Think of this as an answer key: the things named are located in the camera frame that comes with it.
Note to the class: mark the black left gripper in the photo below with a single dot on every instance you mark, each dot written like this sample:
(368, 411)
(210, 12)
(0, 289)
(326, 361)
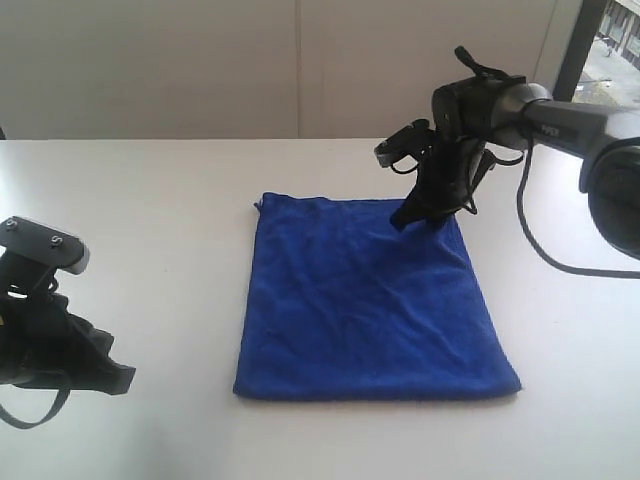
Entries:
(43, 346)

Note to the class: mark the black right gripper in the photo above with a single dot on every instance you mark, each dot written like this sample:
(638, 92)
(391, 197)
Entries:
(446, 182)

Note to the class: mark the blue microfibre towel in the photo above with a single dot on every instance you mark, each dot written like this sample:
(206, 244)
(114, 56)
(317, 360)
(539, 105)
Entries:
(343, 307)

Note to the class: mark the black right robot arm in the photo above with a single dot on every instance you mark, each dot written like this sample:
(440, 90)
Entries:
(494, 107)

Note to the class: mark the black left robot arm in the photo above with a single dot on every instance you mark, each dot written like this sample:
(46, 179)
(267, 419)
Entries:
(23, 278)

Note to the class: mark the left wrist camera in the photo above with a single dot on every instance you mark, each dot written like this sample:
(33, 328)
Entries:
(44, 245)

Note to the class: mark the dark window frame post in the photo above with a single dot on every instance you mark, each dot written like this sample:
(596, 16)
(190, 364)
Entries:
(579, 45)

